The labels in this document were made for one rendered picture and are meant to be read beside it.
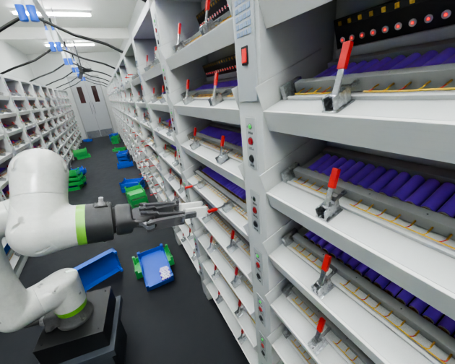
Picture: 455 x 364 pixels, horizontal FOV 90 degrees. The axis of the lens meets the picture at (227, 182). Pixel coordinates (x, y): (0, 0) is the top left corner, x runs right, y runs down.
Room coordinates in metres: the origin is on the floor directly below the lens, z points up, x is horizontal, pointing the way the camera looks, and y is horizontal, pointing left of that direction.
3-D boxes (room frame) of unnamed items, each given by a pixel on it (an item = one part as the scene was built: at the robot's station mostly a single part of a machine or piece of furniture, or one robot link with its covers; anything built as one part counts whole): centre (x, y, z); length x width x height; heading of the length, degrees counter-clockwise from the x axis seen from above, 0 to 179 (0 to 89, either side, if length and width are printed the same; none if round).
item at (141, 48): (1.84, 0.44, 0.85); 0.20 x 0.09 x 1.70; 115
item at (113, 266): (1.42, 1.07, 0.10); 0.30 x 0.08 x 0.20; 134
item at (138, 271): (1.54, 0.69, 0.04); 0.30 x 0.20 x 0.08; 115
